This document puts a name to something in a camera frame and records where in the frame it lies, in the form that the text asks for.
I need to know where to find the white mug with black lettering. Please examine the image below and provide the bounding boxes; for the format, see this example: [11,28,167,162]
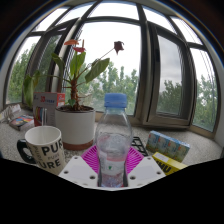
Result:
[16,125,67,176]

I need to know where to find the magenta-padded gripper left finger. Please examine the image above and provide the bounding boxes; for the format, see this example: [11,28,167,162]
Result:
[57,144,101,189]

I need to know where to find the brown-framed window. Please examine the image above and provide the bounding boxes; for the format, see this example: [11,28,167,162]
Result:
[4,1,221,140]

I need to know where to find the white printed cardboard box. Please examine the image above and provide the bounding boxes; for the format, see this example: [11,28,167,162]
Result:
[32,91,67,128]

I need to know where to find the potted plant in white pot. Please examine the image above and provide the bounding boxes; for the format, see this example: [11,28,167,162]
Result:
[22,38,125,151]

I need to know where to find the clear blue-capped water bottle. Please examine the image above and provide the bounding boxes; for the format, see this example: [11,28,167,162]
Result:
[94,92,134,189]

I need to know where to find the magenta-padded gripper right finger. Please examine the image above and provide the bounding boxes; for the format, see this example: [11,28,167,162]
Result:
[125,145,167,188]

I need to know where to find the pack of blue-green drink cartons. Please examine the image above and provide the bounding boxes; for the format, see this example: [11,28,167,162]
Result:
[145,129,192,164]

